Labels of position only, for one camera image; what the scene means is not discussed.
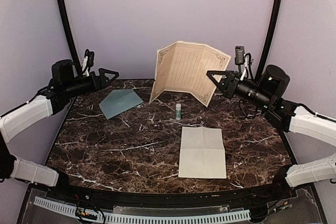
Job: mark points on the wrist black camera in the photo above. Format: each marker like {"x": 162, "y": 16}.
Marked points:
{"x": 239, "y": 55}
{"x": 88, "y": 60}

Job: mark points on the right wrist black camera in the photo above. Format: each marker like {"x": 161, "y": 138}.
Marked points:
{"x": 239, "y": 55}

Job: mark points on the teal paper envelope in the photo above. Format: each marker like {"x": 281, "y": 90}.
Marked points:
{"x": 119, "y": 101}

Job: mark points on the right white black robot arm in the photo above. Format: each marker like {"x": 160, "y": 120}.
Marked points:
{"x": 284, "y": 115}

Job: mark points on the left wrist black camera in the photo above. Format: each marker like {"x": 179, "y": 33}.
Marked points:
{"x": 88, "y": 60}

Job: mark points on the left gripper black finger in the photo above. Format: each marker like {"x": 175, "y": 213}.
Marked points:
{"x": 103, "y": 71}
{"x": 109, "y": 78}

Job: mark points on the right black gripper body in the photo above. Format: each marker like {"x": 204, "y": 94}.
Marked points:
{"x": 233, "y": 83}

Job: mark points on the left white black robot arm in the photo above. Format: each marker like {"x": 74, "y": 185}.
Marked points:
{"x": 48, "y": 101}

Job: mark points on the beige ornate letter paper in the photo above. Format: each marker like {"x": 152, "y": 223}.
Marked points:
{"x": 182, "y": 67}

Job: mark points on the white green glue stick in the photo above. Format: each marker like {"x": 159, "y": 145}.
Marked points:
{"x": 178, "y": 111}

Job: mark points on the grey creased paper sheet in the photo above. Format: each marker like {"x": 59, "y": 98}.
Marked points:
{"x": 202, "y": 154}

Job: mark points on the black front rail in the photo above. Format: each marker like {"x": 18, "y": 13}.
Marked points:
{"x": 254, "y": 196}

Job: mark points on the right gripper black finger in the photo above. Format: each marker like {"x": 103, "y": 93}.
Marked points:
{"x": 217, "y": 72}
{"x": 221, "y": 84}

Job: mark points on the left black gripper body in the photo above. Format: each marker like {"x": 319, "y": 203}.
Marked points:
{"x": 95, "y": 85}

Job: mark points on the white slotted cable duct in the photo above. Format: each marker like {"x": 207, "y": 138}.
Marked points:
{"x": 142, "y": 215}

